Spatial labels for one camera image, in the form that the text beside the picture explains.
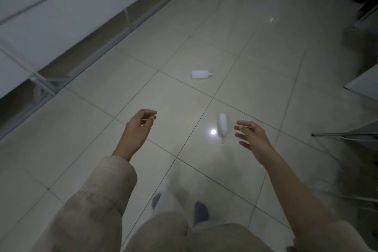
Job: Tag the person's left hand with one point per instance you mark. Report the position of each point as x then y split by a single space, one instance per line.
136 133

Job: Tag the person's right hand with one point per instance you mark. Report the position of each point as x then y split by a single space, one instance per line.
256 139

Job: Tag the person's left fingers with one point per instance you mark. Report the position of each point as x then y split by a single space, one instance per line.
148 116

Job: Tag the person's right fingers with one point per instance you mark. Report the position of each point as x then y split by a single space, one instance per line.
243 130

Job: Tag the person's right forearm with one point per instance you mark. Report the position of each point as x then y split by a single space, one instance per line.
298 198

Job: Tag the person's left forearm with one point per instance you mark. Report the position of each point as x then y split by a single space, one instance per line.
97 201

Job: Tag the white squeeze bottle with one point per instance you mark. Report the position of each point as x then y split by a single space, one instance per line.
222 124
200 74

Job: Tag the person's left grey shoe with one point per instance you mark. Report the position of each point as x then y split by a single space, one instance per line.
161 200

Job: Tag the person's grey shoe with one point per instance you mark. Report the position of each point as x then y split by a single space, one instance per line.
161 200
201 211

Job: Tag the person's right grey shoe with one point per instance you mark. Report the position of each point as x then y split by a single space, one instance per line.
201 211

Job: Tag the person's right leg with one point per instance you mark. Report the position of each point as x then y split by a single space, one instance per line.
224 238

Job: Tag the person's leg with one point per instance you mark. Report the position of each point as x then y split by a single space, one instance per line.
224 238
161 232

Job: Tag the person's left leg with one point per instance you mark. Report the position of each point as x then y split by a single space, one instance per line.
161 232

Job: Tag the white board panel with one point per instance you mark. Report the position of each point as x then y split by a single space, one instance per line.
366 83

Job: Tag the white cabinet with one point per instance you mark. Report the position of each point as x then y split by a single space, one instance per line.
59 15

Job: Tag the dark furniture frame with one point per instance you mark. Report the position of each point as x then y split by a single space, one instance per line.
361 33

